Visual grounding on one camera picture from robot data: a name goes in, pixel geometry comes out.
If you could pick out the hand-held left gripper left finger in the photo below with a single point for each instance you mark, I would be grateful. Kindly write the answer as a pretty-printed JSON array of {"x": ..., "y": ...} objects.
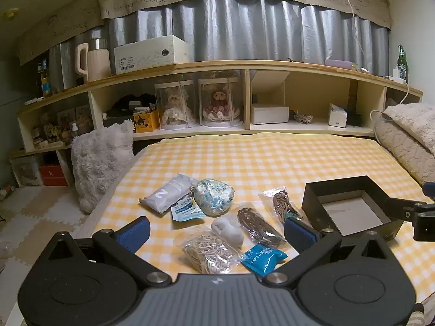
[{"x": 134, "y": 232}]

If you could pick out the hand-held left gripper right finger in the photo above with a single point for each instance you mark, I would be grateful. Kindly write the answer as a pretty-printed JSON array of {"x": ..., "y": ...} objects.
[{"x": 299, "y": 234}]

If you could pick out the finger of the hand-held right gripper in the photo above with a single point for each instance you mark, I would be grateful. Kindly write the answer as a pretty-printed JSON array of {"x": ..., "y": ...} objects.
[{"x": 401, "y": 210}]

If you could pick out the blue plastic packet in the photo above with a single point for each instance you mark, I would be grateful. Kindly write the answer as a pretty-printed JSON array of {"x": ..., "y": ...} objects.
[{"x": 261, "y": 256}]

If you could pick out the black cardboard box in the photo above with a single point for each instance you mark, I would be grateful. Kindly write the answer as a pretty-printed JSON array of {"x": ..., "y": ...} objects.
[{"x": 316, "y": 193}]

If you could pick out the white and blue packet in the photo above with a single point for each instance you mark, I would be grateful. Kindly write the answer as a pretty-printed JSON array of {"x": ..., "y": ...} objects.
[{"x": 185, "y": 210}]

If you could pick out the white plastic item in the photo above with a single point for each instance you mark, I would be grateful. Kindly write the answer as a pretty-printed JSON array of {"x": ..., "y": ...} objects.
[{"x": 227, "y": 231}]

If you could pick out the grey plastic packet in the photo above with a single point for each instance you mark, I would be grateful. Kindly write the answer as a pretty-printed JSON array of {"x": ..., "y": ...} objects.
[{"x": 163, "y": 193}]

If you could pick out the beige quilted blanket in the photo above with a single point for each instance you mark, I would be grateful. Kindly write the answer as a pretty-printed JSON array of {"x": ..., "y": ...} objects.
[{"x": 401, "y": 149}]

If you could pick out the yellow checked blanket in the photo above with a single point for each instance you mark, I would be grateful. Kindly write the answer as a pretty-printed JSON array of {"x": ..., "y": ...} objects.
[{"x": 272, "y": 163}]

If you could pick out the grey fluffy pillow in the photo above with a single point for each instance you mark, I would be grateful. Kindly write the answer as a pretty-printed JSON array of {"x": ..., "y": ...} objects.
[{"x": 102, "y": 163}]

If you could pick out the blue floral fabric pouch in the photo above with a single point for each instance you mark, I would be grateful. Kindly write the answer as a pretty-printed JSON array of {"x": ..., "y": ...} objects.
[{"x": 214, "y": 195}]

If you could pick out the cream fluffy pillow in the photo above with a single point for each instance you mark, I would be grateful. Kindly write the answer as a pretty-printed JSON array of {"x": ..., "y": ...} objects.
[{"x": 413, "y": 122}]

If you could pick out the red storage box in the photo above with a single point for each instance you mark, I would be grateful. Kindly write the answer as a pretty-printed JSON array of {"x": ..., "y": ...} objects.
[{"x": 53, "y": 176}]

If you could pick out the beige foam floor mat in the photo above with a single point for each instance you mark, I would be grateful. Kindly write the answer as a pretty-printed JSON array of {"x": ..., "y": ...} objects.
[{"x": 34, "y": 217}]

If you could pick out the black fluffy item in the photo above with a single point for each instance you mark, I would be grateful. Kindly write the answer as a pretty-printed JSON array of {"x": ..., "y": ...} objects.
[{"x": 354, "y": 118}]

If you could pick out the yellow printed box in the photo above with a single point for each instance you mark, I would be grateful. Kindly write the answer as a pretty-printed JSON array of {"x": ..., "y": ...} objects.
[{"x": 146, "y": 121}]

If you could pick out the white tissue box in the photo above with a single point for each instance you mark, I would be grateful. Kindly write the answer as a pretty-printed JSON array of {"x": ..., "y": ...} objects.
[{"x": 337, "y": 117}]

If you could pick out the clear storage box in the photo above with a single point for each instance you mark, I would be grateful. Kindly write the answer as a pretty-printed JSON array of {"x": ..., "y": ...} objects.
[{"x": 25, "y": 173}]

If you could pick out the plain white box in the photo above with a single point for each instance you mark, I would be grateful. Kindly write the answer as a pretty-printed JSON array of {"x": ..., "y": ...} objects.
[{"x": 270, "y": 113}]

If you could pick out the brown picture card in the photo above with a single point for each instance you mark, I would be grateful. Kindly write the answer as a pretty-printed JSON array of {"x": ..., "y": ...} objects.
[
  {"x": 83, "y": 115},
  {"x": 66, "y": 120}
]

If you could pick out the cream dress doll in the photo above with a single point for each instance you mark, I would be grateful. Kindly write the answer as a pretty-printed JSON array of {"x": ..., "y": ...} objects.
[{"x": 174, "y": 108}]

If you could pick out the clear doll display case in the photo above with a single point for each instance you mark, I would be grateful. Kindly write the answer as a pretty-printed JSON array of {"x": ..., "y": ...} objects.
[
  {"x": 175, "y": 108},
  {"x": 221, "y": 105}
]

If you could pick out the white charger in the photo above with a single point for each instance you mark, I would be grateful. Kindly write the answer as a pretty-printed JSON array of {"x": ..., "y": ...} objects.
[{"x": 397, "y": 76}]

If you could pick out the green glass bottle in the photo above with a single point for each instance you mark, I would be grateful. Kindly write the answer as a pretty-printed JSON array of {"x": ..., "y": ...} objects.
[{"x": 402, "y": 64}]

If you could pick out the red dress doll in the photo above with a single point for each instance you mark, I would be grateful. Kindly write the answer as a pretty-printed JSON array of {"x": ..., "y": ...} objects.
[{"x": 221, "y": 107}]

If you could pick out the purple flat box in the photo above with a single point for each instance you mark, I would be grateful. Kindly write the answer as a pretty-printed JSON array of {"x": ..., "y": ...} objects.
[{"x": 338, "y": 64}]

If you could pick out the beige thermos jug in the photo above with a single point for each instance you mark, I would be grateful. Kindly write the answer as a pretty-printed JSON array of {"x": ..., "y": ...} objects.
[{"x": 98, "y": 64}]

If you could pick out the yellow label glass bottle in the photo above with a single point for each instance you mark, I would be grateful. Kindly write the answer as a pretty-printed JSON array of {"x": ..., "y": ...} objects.
[{"x": 46, "y": 81}]

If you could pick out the white shoe box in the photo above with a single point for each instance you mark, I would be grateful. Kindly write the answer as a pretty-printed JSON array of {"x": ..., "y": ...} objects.
[{"x": 149, "y": 54}]

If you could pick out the wooden shelf unit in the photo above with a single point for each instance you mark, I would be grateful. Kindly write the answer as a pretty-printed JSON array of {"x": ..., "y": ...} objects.
[{"x": 238, "y": 65}]

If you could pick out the silver curtain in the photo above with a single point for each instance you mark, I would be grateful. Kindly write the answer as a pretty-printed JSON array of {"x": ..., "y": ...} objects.
[{"x": 255, "y": 30}]

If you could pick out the yellow wall hook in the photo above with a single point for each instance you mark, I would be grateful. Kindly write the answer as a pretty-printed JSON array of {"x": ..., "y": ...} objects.
[{"x": 11, "y": 13}]

